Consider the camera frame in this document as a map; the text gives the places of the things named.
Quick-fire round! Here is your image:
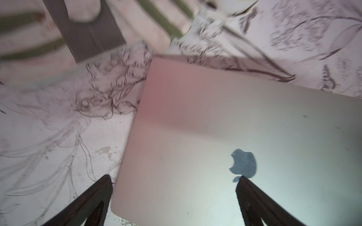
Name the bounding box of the white grey work glove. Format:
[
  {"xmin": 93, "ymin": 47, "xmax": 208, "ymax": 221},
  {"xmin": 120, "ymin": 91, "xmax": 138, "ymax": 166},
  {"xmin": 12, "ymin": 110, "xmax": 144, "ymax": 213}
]
[{"xmin": 44, "ymin": 1, "xmax": 126, "ymax": 63}]

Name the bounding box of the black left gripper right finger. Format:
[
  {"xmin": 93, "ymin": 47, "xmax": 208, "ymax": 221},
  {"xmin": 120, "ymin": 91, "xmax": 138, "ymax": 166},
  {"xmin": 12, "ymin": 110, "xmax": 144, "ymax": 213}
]
[{"xmin": 236, "ymin": 176, "xmax": 304, "ymax": 226}]

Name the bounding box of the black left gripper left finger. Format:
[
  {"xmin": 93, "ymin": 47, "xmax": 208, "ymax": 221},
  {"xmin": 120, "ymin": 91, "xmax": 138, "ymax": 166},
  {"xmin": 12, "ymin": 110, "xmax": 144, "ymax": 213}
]
[{"xmin": 44, "ymin": 174, "xmax": 113, "ymax": 226}]

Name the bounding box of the white green striped work glove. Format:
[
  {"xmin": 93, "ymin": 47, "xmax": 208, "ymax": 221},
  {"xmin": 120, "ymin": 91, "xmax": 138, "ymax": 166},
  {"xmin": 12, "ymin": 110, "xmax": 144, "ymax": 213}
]
[{"xmin": 1, "ymin": 8, "xmax": 76, "ymax": 85}]

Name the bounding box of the silver laptop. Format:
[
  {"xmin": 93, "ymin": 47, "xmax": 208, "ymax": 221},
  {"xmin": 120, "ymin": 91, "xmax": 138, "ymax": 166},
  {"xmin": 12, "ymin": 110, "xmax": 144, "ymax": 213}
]
[{"xmin": 111, "ymin": 58, "xmax": 362, "ymax": 226}]

